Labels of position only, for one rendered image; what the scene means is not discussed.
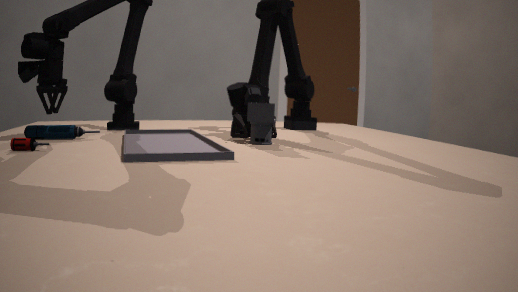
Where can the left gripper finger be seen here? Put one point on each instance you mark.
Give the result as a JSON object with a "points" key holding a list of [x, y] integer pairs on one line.
{"points": [[238, 124], [275, 132]]}

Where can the grey metal bracket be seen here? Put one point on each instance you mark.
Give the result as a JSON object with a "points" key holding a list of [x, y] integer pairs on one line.
{"points": [[261, 112]]}

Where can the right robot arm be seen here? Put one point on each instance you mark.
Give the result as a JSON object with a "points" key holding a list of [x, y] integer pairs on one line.
{"points": [[36, 46]]}

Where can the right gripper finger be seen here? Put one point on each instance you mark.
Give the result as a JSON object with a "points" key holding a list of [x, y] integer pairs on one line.
{"points": [[63, 93], [55, 92]]}

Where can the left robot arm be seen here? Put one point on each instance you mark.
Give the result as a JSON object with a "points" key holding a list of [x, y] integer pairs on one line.
{"points": [[240, 93]]}

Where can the blue electric screwdriver barrel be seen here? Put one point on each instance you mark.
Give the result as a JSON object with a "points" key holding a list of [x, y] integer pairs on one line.
{"points": [[55, 131]]}

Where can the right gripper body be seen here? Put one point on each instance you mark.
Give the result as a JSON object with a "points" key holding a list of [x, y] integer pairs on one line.
{"points": [[56, 70]]}

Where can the red hand screwdriver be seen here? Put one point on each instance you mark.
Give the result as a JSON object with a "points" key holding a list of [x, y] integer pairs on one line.
{"points": [[24, 144]]}

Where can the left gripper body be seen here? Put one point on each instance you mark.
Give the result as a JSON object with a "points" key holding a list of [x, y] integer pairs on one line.
{"points": [[247, 124]]}

